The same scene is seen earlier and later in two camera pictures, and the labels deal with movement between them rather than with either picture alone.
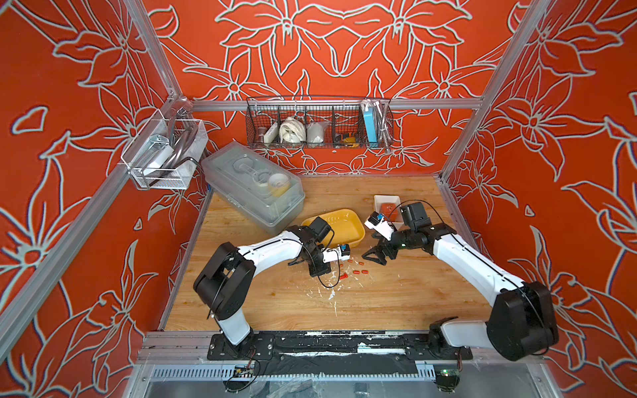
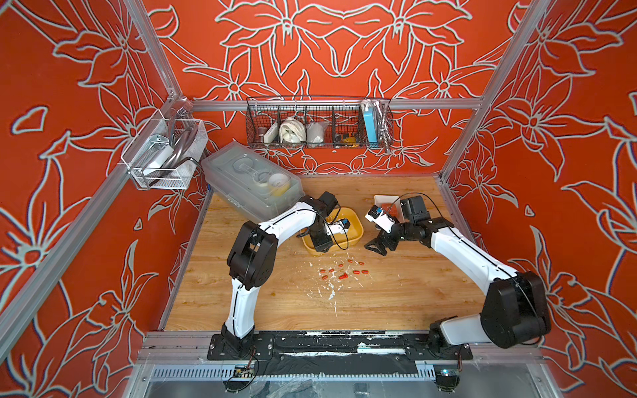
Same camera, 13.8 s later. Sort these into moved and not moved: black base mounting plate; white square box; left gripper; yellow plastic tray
Moved: left gripper
Not moved: white square box; yellow plastic tray; black base mounting plate
